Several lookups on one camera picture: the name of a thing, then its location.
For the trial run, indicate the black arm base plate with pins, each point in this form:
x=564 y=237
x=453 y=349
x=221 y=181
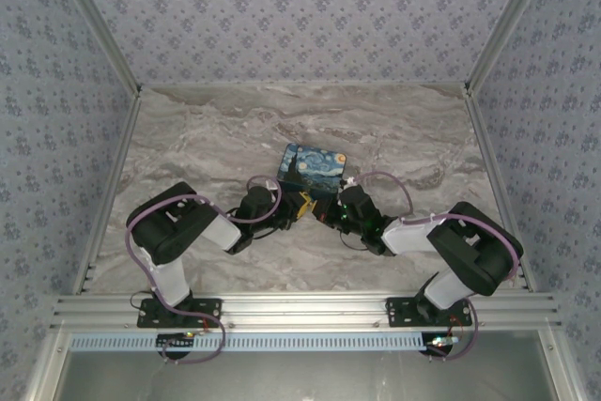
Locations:
x=209 y=314
x=399 y=315

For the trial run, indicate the aluminium table side rail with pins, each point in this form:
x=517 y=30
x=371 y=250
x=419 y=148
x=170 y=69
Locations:
x=105 y=194
x=493 y=171

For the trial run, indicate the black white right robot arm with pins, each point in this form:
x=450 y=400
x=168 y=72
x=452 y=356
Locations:
x=474 y=246

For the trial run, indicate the aluminium corner frame post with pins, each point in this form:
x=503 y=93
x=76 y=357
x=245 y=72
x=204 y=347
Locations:
x=509 y=20
x=94 y=20

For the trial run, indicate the aluminium lower frame post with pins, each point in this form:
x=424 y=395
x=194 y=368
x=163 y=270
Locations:
x=561 y=363
x=44 y=368

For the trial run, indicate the wide aluminium cross rail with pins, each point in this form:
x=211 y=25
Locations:
x=300 y=312

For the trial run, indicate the small black controller board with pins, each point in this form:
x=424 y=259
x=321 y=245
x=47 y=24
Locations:
x=169 y=344
x=429 y=349

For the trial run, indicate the grey metal sheet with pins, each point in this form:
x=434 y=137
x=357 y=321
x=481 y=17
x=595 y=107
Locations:
x=300 y=377

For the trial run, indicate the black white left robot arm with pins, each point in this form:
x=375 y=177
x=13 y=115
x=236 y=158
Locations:
x=174 y=227

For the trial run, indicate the blue starry night box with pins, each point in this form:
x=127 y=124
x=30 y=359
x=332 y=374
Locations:
x=314 y=164

